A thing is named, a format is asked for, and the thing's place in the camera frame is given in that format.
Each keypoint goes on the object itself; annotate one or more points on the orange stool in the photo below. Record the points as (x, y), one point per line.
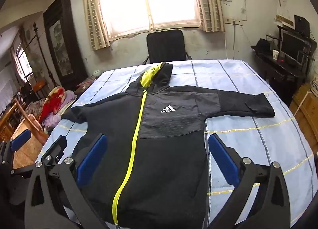
(39, 86)

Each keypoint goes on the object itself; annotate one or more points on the bright window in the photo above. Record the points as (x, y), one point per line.
(149, 0)

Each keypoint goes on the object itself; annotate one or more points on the black hooded jacket yellow zipper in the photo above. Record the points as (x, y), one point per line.
(169, 169)

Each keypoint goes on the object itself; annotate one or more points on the beige checked curtain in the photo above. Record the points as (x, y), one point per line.
(95, 20)
(210, 3)

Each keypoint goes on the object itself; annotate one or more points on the black metal coat stand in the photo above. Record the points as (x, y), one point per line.
(41, 50)

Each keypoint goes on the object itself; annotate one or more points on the white bucket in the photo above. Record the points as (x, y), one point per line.
(315, 82)

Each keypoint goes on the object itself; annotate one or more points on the wooden armchair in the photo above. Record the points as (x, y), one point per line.
(34, 124)

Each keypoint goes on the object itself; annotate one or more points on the black hat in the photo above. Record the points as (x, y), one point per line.
(262, 45)

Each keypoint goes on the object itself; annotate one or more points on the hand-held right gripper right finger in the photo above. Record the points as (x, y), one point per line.
(223, 163)

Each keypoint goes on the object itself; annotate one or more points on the black speaker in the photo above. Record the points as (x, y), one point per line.
(301, 25)

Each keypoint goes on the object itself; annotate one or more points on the brown wooden board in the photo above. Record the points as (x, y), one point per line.
(26, 154)

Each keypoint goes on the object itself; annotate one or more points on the white paper cup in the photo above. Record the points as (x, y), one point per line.
(275, 55)

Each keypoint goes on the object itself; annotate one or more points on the side room window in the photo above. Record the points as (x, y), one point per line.
(22, 62)

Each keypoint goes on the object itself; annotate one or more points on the red floral blanket pile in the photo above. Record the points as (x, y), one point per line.
(53, 122)

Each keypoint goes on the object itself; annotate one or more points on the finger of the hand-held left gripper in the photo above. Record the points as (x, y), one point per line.
(21, 137)
(57, 145)

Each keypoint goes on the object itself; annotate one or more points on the dark wooden desk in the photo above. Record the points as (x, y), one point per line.
(273, 71)

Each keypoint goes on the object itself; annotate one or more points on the light blue striped bedsheet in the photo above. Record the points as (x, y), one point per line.
(248, 89)

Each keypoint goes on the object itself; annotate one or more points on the black office chair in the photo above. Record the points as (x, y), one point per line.
(165, 45)

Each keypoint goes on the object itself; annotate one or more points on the dark framed landscape painting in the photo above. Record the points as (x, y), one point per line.
(59, 45)

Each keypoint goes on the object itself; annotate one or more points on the computer monitor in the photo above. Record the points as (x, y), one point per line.
(292, 45)

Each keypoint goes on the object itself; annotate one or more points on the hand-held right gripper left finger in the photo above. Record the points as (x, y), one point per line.
(91, 160)

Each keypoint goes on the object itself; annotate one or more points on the white porcelain jar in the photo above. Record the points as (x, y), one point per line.
(96, 73)

